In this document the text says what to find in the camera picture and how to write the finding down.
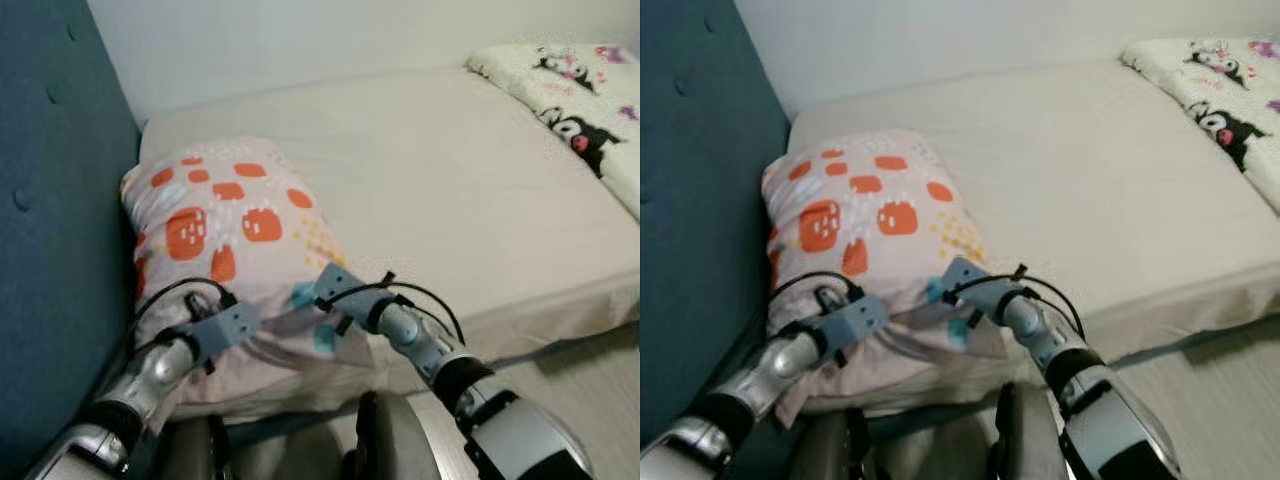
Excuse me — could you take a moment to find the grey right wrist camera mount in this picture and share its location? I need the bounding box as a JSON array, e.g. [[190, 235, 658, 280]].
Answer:
[[313, 262, 367, 317], [940, 257, 1001, 313]]

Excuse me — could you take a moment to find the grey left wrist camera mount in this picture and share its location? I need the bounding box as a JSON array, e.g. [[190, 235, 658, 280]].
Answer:
[[188, 300, 261, 367], [818, 294, 891, 361]]

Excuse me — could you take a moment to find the teal upholstered headboard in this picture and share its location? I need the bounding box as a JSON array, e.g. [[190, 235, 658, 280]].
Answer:
[[640, 0, 793, 446], [0, 0, 143, 471]]

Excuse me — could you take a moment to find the beige bed mattress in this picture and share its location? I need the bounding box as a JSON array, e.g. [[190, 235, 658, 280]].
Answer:
[[785, 58, 1280, 416], [138, 65, 641, 421]]

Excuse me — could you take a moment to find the grey robot left leg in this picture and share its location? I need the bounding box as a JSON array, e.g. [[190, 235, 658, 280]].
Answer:
[[800, 408, 876, 480]]

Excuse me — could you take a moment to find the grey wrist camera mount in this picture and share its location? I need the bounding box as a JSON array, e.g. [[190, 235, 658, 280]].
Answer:
[[313, 262, 367, 317], [188, 300, 261, 367], [818, 294, 891, 361], [940, 257, 1001, 313]]

